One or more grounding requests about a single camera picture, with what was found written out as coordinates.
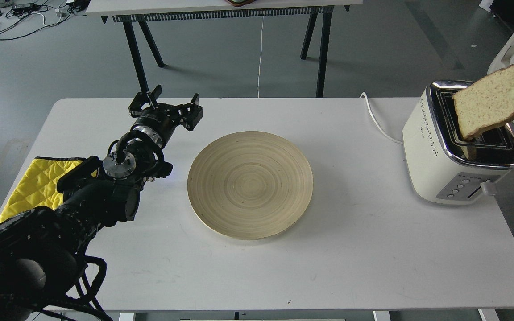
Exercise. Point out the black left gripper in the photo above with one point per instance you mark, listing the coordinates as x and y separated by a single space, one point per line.
158 122

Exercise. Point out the slice of bread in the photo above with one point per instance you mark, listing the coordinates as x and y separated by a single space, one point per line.
486 104

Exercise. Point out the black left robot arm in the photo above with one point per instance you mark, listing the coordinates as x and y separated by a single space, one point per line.
43 260

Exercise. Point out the cream chrome toaster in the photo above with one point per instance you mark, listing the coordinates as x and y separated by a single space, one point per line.
444 168

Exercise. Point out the background table with black legs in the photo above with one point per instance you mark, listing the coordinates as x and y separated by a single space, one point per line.
140 12

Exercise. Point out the round wooden plate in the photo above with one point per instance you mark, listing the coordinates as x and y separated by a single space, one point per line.
250 185

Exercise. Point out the brown object on background table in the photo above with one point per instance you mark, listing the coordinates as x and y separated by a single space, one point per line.
239 3

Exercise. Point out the yellow quilted cloth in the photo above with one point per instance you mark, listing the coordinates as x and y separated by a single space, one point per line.
38 185

